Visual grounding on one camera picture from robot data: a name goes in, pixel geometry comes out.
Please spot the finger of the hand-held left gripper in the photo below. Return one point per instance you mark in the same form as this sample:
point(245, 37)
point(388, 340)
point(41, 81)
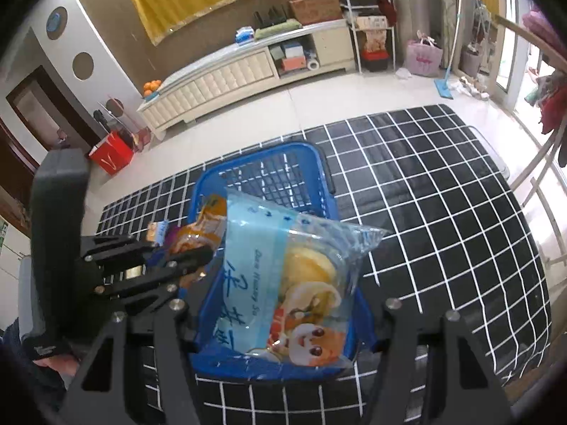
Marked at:
point(150, 279)
point(115, 252)

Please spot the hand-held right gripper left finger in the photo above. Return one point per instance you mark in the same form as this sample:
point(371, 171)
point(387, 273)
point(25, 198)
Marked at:
point(172, 354)

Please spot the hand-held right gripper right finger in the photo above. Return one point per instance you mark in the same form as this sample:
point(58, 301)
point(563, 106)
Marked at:
point(398, 354)

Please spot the pale yellow snack packet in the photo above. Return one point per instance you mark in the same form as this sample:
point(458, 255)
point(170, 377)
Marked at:
point(156, 231)

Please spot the purple snack packet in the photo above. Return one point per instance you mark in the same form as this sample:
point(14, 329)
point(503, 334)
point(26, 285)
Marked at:
point(172, 235)

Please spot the orange yellow snack packet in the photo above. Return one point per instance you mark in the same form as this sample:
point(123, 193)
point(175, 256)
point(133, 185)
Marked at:
point(199, 234)

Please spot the light blue bun packet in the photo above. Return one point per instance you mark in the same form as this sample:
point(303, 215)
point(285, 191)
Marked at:
point(292, 274)

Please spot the blue plastic basket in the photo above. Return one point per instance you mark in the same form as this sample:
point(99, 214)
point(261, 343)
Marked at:
point(274, 177)

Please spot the person's left forearm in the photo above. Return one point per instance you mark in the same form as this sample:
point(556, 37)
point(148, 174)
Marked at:
point(22, 363)

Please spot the person's left hand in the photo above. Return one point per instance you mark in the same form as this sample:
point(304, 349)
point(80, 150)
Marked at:
point(60, 365)

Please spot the red paper bag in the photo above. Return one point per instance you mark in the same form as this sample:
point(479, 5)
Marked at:
point(110, 154)

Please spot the broom and dustpan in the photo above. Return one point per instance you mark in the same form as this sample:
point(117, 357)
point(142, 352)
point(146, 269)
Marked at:
point(128, 128)

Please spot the black white checkered tablecloth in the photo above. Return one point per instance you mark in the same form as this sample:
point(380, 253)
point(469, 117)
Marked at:
point(443, 230)

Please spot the pile of oranges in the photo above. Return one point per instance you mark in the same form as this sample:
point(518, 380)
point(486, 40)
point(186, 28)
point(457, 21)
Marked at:
point(152, 87)

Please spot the cream tv cabinet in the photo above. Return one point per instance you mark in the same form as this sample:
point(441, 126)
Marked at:
point(221, 84)

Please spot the blue tissue box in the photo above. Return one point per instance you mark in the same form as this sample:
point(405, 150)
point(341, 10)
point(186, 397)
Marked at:
point(245, 35)

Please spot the blue flat mop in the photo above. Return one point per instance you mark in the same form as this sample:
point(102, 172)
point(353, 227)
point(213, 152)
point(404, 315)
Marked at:
point(444, 88)

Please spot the white paper roll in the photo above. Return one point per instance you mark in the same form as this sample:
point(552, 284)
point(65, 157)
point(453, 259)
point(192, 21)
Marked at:
point(313, 63)

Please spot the folded green cloth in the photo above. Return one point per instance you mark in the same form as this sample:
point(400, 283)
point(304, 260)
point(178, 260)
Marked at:
point(277, 29)

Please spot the black router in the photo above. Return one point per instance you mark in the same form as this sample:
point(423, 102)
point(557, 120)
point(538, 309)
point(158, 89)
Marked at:
point(270, 15)

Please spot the pink tote bag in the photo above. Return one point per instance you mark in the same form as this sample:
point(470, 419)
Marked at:
point(424, 57)

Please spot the brown cardboard box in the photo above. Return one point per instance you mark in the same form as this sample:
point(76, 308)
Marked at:
point(315, 9)

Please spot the white shelf rack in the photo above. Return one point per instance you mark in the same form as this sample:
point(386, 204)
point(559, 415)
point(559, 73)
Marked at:
point(370, 22)

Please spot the arched standing mirror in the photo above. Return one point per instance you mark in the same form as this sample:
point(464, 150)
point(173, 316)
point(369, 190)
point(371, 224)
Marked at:
point(487, 31)

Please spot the patterned beige curtain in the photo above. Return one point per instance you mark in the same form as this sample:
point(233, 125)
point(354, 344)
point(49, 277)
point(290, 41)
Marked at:
point(449, 17)

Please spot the wooden drying rack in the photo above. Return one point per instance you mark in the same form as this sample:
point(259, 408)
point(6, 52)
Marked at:
point(531, 37)

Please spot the pink quilt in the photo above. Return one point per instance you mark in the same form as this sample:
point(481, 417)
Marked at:
point(545, 26)

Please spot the dark wooden door frame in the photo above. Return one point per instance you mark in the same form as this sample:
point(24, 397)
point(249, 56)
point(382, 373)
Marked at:
point(48, 110)

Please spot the blue round wall plate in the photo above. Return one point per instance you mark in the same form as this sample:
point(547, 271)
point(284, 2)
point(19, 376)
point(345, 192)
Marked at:
point(56, 23)

